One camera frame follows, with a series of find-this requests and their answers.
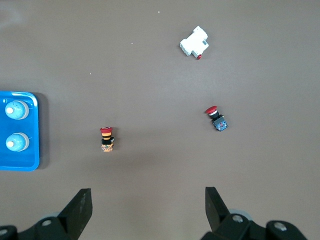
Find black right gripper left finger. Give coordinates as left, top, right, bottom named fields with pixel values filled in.
left=0, top=188, right=93, bottom=240

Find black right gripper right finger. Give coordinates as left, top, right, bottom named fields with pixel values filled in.
left=201, top=186, right=308, bottom=240

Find blue call bell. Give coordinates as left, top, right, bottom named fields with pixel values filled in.
left=5, top=132, right=31, bottom=153
left=4, top=100, right=30, bottom=121

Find blue plastic tray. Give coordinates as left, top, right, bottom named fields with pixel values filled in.
left=0, top=90, right=40, bottom=172

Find red emergency button orange base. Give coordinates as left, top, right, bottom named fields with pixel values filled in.
left=99, top=126, right=116, bottom=153

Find red push button blue base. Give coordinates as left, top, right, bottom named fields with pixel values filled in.
left=205, top=105, right=229, bottom=133

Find white circuit breaker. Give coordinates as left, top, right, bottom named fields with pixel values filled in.
left=179, top=25, right=210, bottom=60

